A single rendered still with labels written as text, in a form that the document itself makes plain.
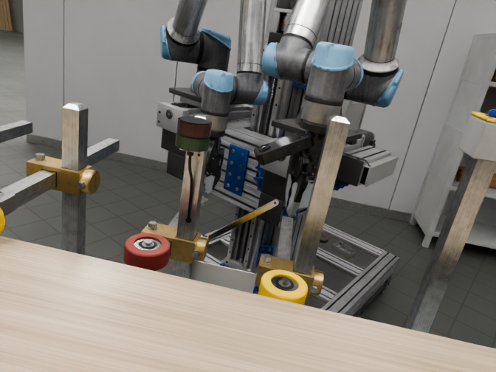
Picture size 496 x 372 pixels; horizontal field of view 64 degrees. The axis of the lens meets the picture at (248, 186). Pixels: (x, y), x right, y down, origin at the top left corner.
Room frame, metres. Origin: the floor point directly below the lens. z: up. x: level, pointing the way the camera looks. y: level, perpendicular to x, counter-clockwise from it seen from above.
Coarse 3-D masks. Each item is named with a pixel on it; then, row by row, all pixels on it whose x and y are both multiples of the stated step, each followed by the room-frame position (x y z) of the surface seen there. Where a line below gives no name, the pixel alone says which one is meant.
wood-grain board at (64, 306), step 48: (0, 240) 0.56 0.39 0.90; (0, 288) 0.44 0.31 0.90; (48, 288) 0.46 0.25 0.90; (96, 288) 0.48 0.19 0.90; (144, 288) 0.50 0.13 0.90; (192, 288) 0.52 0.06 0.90; (0, 336) 0.36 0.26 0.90; (48, 336) 0.38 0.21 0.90; (96, 336) 0.39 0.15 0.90; (144, 336) 0.40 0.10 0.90; (192, 336) 0.42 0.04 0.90; (240, 336) 0.43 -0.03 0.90; (288, 336) 0.45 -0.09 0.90; (336, 336) 0.47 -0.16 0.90; (384, 336) 0.49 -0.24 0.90; (432, 336) 0.51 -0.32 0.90
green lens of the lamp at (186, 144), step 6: (180, 138) 0.66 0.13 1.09; (186, 138) 0.66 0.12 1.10; (180, 144) 0.66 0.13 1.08; (186, 144) 0.66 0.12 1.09; (192, 144) 0.66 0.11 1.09; (198, 144) 0.66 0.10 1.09; (204, 144) 0.67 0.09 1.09; (186, 150) 0.66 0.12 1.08; (192, 150) 0.66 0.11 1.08; (198, 150) 0.66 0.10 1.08; (204, 150) 0.67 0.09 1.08
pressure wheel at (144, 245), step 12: (132, 240) 0.62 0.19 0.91; (144, 240) 0.63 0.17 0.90; (156, 240) 0.64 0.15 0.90; (132, 252) 0.58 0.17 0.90; (144, 252) 0.58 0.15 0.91; (156, 252) 0.59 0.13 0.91; (168, 252) 0.61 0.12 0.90; (132, 264) 0.58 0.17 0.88; (144, 264) 0.58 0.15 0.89; (156, 264) 0.59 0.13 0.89
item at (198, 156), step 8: (184, 120) 0.67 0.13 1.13; (192, 120) 0.68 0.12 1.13; (200, 120) 0.69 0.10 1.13; (208, 120) 0.70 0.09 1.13; (184, 136) 0.66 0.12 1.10; (192, 152) 0.68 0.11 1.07; (200, 152) 0.71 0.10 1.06; (200, 160) 0.72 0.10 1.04; (192, 176) 0.70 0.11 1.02; (192, 184) 0.71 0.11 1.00; (192, 192) 0.71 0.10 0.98
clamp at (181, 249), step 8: (160, 224) 0.76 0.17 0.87; (144, 232) 0.72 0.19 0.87; (152, 232) 0.72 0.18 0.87; (160, 232) 0.73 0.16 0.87; (168, 232) 0.73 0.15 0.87; (200, 232) 0.76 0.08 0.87; (168, 240) 0.71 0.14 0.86; (176, 240) 0.71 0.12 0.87; (184, 240) 0.71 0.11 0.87; (200, 240) 0.73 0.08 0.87; (208, 240) 0.75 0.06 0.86; (176, 248) 0.71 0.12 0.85; (184, 248) 0.71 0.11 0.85; (192, 248) 0.71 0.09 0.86; (200, 248) 0.71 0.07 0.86; (176, 256) 0.71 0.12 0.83; (184, 256) 0.71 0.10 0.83; (192, 256) 0.71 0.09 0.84; (200, 256) 0.71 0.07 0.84
